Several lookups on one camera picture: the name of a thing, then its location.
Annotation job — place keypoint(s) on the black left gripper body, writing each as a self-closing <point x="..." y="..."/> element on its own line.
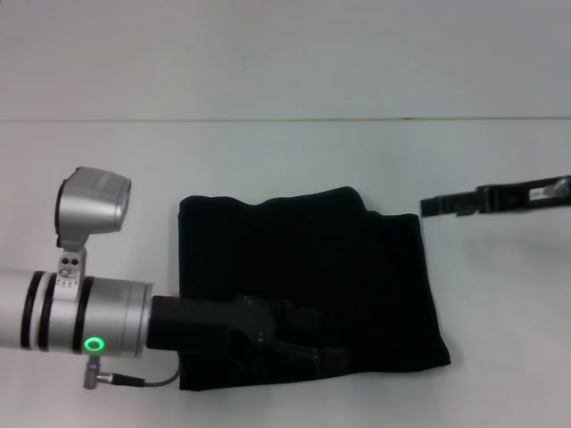
<point x="209" y="321"/>

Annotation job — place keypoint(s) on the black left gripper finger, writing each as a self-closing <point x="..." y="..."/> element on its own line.
<point x="303" y="314"/>
<point x="312" y="354"/>

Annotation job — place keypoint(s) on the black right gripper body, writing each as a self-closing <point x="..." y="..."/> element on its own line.
<point x="522" y="196"/>

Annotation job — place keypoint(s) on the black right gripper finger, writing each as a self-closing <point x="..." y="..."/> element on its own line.
<point x="448" y="206"/>

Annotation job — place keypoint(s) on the black shirt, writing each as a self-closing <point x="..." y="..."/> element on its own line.
<point x="312" y="267"/>

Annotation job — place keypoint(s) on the white and silver left robot arm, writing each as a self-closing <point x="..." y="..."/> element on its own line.
<point x="76" y="314"/>

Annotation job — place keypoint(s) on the silver left camera mount bracket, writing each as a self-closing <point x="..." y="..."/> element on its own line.
<point x="71" y="267"/>

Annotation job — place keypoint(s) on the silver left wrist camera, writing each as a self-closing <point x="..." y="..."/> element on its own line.
<point x="91" y="205"/>

